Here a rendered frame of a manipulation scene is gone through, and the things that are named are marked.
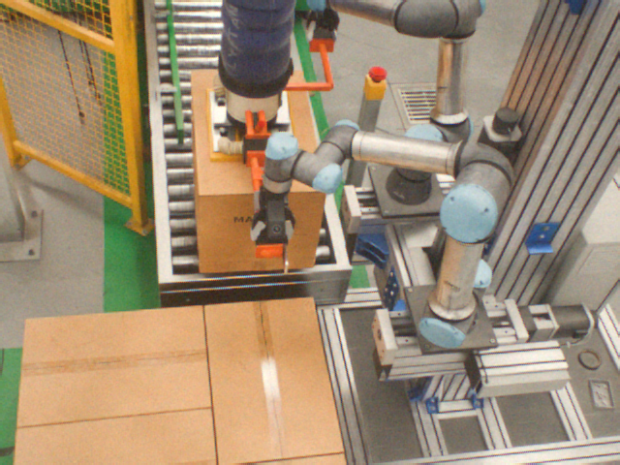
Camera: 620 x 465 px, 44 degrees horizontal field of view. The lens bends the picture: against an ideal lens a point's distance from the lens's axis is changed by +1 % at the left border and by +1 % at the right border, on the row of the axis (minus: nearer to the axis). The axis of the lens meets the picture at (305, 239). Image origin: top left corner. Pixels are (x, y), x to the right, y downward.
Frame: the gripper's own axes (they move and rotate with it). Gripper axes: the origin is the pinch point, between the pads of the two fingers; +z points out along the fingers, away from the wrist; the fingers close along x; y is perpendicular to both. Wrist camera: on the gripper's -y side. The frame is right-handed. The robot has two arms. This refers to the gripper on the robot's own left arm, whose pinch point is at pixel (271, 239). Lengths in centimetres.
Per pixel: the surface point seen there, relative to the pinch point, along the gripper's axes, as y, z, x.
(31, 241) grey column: 99, 121, 89
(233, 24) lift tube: 54, -31, 8
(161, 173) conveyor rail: 84, 62, 30
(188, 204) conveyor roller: 72, 66, 20
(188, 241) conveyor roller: 53, 66, 21
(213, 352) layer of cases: 5, 66, 14
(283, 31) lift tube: 52, -30, -6
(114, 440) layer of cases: -24, 67, 45
